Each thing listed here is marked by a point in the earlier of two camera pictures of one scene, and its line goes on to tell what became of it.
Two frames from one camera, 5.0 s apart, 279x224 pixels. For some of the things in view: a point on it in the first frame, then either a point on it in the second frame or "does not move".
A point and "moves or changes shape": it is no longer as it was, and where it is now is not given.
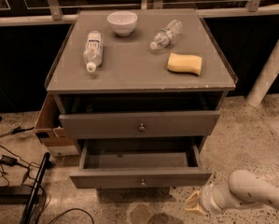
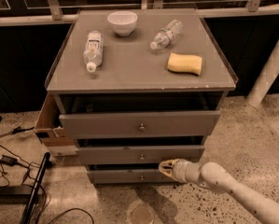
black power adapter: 8,161 does not move
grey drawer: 160,162 moves or changes shape
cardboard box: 50,132 does not move
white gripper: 205,198 to 181,170
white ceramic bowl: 122,21 does not move
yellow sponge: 185,63 does not move
